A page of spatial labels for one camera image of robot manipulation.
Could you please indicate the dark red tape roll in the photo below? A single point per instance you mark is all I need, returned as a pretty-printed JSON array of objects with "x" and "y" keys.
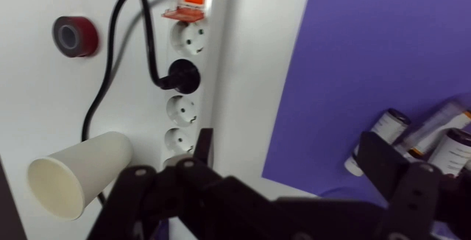
[{"x": 77, "y": 35}]

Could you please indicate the clear tube with orange band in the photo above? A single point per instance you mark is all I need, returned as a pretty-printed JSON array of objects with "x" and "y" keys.
[{"x": 439, "y": 124}]

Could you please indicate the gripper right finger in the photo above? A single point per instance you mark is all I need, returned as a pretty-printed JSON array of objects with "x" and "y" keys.
[{"x": 415, "y": 192}]

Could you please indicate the white paper cup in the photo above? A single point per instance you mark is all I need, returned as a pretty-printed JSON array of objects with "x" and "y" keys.
[{"x": 77, "y": 175}]

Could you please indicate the purple sheet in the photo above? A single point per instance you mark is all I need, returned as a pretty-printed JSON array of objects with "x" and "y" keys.
[{"x": 349, "y": 67}]

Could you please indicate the wide white bottle dark cap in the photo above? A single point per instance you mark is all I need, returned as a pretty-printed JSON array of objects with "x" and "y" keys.
[{"x": 450, "y": 153}]

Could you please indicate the white power strip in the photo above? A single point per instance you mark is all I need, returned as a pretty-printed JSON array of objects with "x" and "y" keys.
[{"x": 184, "y": 45}]

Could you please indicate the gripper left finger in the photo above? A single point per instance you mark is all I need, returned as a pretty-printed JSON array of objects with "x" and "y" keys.
[{"x": 128, "y": 199}]

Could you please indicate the slim white bottle dark cap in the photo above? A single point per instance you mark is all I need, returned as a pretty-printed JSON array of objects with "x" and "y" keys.
[{"x": 388, "y": 126}]

